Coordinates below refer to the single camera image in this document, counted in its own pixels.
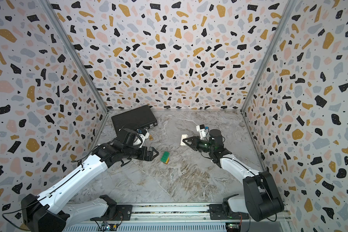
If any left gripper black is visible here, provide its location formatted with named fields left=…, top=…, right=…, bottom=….
left=123, top=145, right=160, bottom=161

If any green lego brick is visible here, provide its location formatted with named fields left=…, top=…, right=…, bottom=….
left=160, top=151, right=170, bottom=163

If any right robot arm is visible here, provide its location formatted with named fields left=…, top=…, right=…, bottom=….
left=182, top=129, right=285, bottom=222

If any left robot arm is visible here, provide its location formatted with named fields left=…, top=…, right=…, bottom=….
left=20, top=129, right=159, bottom=232

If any black briefcase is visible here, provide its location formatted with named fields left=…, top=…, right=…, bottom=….
left=111, top=105, right=158, bottom=133

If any small circuit board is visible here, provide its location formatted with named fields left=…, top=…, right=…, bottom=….
left=101, top=222, right=119, bottom=232

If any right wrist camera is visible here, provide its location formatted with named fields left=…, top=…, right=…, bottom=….
left=196, top=124, right=208, bottom=140

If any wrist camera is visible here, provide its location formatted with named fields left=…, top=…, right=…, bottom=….
left=139, top=129, right=150, bottom=145
left=196, top=124, right=208, bottom=140

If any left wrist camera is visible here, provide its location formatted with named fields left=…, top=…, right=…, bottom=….
left=139, top=129, right=150, bottom=145

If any aluminium front rail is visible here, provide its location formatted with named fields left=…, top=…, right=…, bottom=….
left=46, top=202, right=293, bottom=224

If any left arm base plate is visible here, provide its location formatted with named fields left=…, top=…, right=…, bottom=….
left=90, top=205, right=133, bottom=221

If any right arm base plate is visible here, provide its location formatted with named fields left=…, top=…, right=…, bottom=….
left=208, top=203, right=250, bottom=220

